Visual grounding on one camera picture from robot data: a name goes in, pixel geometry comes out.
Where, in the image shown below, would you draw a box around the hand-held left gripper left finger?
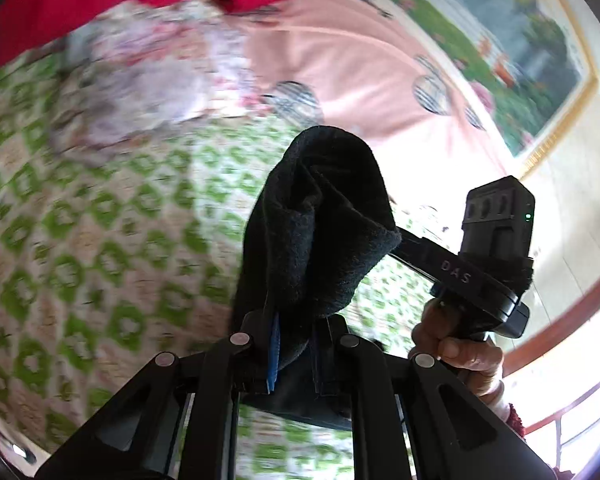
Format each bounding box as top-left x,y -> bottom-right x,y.
35,310 -> 281,480

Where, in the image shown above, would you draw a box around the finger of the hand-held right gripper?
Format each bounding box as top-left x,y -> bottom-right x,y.
387,226 -> 436,282

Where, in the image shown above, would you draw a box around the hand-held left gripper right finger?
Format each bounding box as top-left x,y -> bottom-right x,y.
310,316 -> 556,480

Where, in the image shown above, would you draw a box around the black pants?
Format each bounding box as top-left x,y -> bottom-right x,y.
232,126 -> 403,431

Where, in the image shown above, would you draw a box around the person's right forearm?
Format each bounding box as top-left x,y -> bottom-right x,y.
480,380 -> 531,436

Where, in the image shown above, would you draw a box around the person's right hand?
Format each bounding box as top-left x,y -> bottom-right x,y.
410,302 -> 505,396

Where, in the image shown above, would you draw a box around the pink quilt with plaid hearts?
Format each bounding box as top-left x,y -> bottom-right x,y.
240,0 -> 518,171

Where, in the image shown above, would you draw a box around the green checked bed sheet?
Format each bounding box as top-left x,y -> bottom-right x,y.
0,55 -> 431,480

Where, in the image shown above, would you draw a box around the white floral garment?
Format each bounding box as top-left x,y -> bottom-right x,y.
50,0 -> 261,151

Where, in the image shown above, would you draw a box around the red-brown window frame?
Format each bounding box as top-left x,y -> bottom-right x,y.
500,295 -> 600,471

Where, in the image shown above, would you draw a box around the gold framed wall poster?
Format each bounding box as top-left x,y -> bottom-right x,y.
325,0 -> 600,176

